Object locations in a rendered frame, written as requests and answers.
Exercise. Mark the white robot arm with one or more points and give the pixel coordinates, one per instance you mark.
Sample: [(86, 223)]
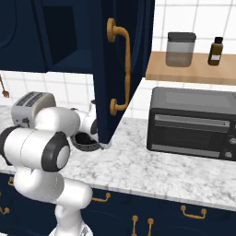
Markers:
[(33, 147)]

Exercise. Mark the black bowl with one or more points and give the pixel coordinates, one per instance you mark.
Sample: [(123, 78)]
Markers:
[(83, 143)]

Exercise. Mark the navy open cabinet door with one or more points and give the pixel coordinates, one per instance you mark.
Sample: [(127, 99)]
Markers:
[(103, 76)]

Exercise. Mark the dark grey toaster oven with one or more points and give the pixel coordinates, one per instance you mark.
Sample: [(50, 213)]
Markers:
[(190, 123)]

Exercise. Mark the silver toaster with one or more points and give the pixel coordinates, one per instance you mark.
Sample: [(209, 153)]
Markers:
[(29, 103)]

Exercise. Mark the clear jar with grey lid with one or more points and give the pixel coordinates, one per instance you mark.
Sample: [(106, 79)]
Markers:
[(180, 50)]

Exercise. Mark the navy base cabinets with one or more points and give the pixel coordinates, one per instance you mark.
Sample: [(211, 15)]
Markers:
[(123, 215)]

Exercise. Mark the brown hanging utensil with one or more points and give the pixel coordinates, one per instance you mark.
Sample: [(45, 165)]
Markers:
[(5, 92)]

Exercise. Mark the brown glass bottle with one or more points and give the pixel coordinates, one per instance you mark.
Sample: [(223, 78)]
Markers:
[(215, 52)]

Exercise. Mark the wooden wall shelf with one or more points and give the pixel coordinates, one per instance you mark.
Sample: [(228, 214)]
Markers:
[(190, 71)]

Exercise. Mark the navy wall cabinet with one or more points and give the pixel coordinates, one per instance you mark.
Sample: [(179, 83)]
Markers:
[(24, 33)]

